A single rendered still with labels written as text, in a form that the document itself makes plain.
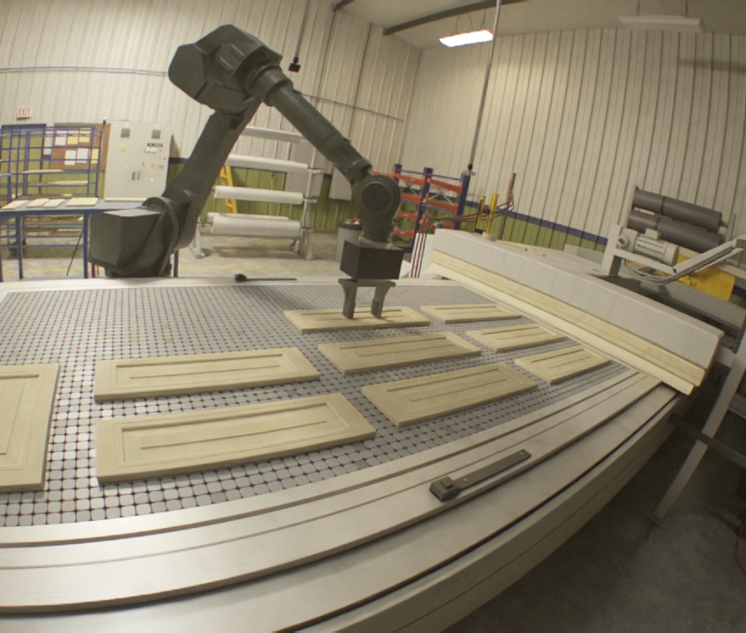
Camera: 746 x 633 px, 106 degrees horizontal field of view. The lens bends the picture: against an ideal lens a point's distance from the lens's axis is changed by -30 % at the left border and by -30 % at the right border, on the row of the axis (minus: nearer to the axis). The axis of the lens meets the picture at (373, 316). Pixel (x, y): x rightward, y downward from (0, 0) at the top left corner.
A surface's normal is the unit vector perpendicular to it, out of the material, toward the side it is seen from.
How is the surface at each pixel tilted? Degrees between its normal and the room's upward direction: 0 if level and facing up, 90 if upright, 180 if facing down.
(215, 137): 90
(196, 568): 0
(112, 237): 90
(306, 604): 0
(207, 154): 90
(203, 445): 11
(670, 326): 90
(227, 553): 0
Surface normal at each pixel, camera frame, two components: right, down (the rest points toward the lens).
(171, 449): 0.28, -0.84
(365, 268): 0.54, 0.37
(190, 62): -0.32, 0.26
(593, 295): -0.83, 0.04
